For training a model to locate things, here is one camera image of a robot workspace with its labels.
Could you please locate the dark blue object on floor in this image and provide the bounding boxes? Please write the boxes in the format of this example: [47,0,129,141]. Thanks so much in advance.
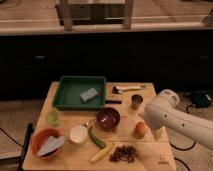
[190,92,211,108]

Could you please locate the dark red bowl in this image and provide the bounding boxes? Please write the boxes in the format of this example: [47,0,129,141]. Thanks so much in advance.
[96,107,120,131]

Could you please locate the white paper cup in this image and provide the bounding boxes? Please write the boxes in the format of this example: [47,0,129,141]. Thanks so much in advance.
[69,125,88,145]

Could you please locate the bunch of dark grapes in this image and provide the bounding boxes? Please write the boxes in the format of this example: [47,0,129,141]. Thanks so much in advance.
[109,145,137,163]

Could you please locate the metal cup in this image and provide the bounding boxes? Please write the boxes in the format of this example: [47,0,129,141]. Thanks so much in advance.
[131,94,143,110]

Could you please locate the orange bowl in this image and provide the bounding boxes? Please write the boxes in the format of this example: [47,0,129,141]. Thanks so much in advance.
[30,128,61,160]

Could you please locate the black marker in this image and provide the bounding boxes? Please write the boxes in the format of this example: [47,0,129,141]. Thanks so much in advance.
[105,100,122,104]

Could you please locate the brush with pale handle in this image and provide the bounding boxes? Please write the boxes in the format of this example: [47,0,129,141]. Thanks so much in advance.
[112,86,146,94]

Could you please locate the metal spoon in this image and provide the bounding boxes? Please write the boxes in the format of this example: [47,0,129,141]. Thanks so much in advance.
[82,119,96,128]

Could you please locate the grey blue sponge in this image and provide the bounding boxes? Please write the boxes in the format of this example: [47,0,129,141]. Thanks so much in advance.
[80,88,98,103]

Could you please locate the orange red apple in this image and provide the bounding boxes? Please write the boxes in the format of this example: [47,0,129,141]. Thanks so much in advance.
[135,122,147,137]

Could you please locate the black chair frame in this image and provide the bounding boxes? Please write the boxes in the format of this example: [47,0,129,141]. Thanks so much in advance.
[0,123,34,171]

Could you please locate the black cable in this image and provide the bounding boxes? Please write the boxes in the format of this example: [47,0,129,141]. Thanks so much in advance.
[169,103,198,152]

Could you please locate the green plastic tray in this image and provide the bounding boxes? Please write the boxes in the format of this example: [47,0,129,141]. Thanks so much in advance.
[52,76,106,111]

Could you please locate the wooden stool frame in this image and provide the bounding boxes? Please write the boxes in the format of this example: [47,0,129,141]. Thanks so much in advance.
[55,0,134,31]

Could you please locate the green cucumber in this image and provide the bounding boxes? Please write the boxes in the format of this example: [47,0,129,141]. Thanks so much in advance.
[88,128,106,149]

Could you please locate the yellow corn cob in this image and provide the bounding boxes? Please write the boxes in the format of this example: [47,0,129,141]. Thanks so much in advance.
[90,144,114,163]

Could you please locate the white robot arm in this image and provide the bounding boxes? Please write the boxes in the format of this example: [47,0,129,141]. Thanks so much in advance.
[143,89,213,150]

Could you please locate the grey folded cloth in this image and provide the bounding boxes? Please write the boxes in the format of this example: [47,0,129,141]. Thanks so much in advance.
[36,136,65,157]

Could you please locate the green plastic cup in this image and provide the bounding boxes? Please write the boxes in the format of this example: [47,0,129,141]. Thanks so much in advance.
[45,111,60,126]

